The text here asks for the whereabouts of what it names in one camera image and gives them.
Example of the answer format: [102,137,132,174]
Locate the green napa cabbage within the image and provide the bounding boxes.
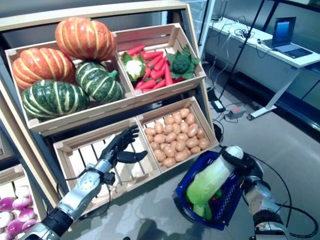
[193,202,214,221]
[186,146,245,209]

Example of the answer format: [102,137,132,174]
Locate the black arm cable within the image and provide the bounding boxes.
[56,169,113,218]
[249,154,319,238]

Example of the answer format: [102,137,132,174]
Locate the black stand pole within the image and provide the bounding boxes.
[219,0,266,101]

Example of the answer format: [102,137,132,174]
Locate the green pumpkin with stem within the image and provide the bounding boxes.
[75,61,125,104]

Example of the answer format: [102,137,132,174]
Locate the white desk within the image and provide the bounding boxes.
[203,17,320,121]

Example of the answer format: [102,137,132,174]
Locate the wooden potato crate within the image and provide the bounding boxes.
[136,96,221,175]

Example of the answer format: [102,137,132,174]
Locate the black cable bundle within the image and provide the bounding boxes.
[233,26,251,36]

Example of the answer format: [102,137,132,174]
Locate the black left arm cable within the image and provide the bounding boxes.
[56,169,113,218]

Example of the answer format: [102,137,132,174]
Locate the wooden display stand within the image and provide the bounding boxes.
[0,0,221,216]

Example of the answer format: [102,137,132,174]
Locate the white cauliflower with leaves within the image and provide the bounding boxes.
[121,52,147,82]

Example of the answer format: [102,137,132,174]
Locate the red carrot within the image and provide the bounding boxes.
[147,54,163,68]
[164,62,174,87]
[143,51,164,60]
[150,68,166,81]
[138,79,157,90]
[126,44,146,56]
[153,56,167,72]
[152,78,167,90]

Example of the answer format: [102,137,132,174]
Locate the wooden turnip crate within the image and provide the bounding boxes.
[0,163,48,240]

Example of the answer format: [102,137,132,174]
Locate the wooden pumpkin crate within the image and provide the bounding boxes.
[4,41,137,137]

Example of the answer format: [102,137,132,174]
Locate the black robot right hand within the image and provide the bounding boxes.
[220,149,264,180]

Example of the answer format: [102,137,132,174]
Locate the black power adapter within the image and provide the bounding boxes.
[208,98,227,113]

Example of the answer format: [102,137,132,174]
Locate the green striped pumpkin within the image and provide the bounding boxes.
[21,79,90,120]

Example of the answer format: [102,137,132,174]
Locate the wooden slatted crate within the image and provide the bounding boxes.
[52,117,162,216]

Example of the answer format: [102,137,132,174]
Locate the blue plastic shopping basket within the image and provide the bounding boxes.
[175,149,247,231]

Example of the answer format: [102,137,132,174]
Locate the grey power strip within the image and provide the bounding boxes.
[224,106,247,121]

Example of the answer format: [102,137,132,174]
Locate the wooden carrot crate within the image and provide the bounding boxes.
[113,22,207,105]

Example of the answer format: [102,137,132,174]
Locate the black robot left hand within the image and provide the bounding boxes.
[99,124,149,168]

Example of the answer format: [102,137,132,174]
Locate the open laptop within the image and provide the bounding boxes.
[262,16,314,60]

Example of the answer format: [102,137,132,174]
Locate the black round object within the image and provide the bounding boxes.
[212,121,225,143]

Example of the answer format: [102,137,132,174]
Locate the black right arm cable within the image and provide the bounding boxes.
[249,154,319,238]

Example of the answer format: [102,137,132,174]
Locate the purple white turnip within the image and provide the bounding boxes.
[15,185,32,198]
[6,219,25,237]
[0,211,15,228]
[17,207,36,222]
[0,196,16,211]
[11,197,31,211]
[21,219,38,232]

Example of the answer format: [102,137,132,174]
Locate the green broccoli with leaves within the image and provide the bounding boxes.
[166,44,202,81]

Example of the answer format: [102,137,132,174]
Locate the orange striped pumpkin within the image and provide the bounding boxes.
[55,16,117,62]
[12,47,77,90]

